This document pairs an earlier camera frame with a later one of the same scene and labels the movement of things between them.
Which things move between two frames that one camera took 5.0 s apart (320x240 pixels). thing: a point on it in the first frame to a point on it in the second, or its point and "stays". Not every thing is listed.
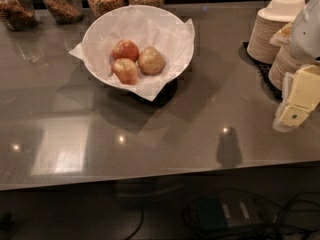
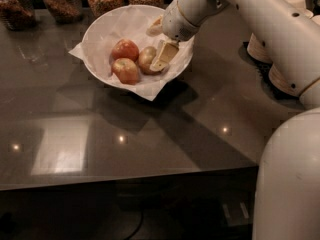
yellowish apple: (150, 60) stays
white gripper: (307, 34) to (174, 21)
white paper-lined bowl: (173, 37) stays
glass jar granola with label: (63, 1) stays
